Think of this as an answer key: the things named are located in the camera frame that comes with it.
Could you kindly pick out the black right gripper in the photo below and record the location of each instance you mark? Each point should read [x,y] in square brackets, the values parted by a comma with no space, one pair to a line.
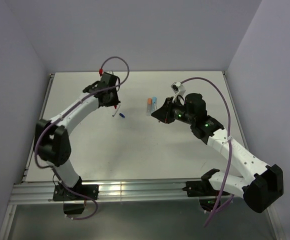
[164,113]

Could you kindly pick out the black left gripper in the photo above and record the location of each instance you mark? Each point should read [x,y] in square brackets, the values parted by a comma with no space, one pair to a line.
[115,102]

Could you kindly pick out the light blue marker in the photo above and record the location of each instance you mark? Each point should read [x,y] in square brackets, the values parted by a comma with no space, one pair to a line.
[154,103]

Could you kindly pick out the orange marker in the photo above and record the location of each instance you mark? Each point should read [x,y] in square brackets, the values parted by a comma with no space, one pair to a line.
[149,106]

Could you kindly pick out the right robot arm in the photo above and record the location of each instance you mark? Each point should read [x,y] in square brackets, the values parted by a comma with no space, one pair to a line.
[259,185]

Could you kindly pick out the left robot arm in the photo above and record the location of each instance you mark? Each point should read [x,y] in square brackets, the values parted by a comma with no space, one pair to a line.
[52,147]

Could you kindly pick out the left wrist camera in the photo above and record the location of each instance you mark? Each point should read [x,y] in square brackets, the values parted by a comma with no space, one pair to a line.
[101,72]

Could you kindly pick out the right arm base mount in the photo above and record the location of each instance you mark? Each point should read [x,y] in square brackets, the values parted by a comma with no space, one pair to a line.
[202,189]

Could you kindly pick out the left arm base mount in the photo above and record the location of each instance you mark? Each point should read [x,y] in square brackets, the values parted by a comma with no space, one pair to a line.
[74,202]

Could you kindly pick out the aluminium rail frame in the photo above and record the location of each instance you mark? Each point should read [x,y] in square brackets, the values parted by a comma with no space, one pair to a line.
[32,214]

